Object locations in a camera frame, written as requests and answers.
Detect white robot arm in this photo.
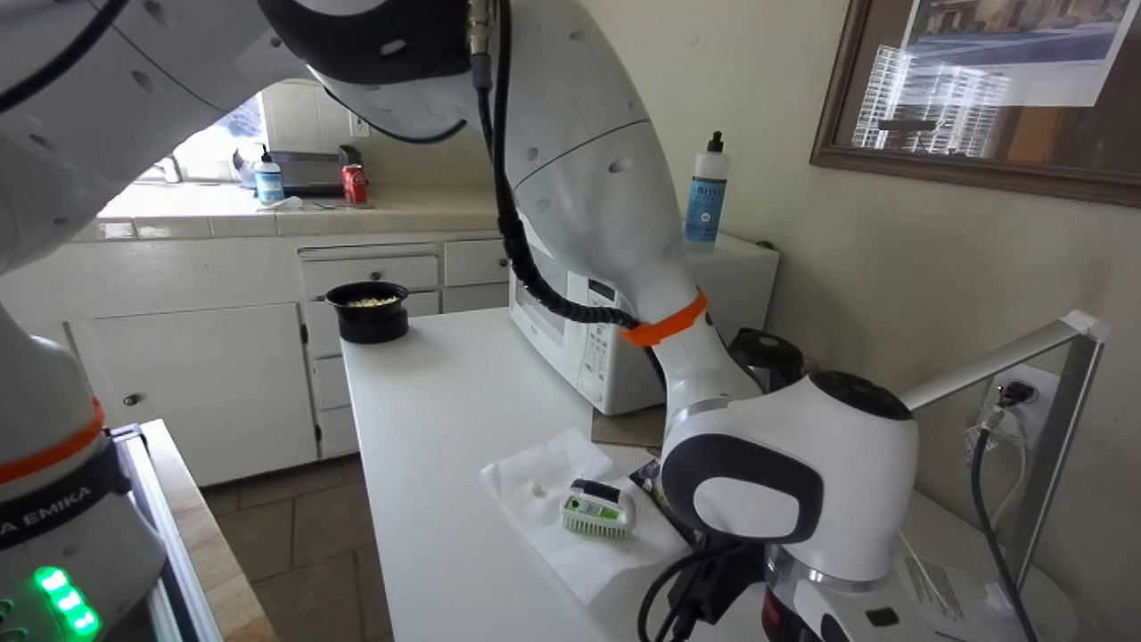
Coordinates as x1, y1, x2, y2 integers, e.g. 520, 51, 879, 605
0, 0, 917, 585

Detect white object on towel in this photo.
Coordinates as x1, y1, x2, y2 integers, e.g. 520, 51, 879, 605
560, 479, 632, 535

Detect blue-label plastic bottle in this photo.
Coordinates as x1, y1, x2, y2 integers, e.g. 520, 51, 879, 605
686, 132, 730, 247

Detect black pot on table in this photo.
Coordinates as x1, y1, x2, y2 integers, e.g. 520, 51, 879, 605
327, 281, 409, 341

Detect white paper towel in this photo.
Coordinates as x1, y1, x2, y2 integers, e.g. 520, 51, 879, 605
480, 432, 688, 605

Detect red can on counter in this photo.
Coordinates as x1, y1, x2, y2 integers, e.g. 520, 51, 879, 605
340, 144, 369, 207

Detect blue bottle on counter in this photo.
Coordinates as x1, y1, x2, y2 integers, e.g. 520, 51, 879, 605
252, 151, 286, 203

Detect white kitchen cabinets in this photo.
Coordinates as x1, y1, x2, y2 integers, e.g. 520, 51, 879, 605
0, 237, 506, 486

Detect white desk lamp stand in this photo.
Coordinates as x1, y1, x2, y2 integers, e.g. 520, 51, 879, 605
903, 310, 1107, 642

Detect black power cable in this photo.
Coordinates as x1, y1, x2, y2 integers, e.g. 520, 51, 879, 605
966, 379, 1044, 642

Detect wall power outlet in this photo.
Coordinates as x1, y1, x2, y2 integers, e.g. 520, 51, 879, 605
978, 363, 1058, 448

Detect framed picture on wall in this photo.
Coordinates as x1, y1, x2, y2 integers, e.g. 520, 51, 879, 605
814, 0, 1141, 207

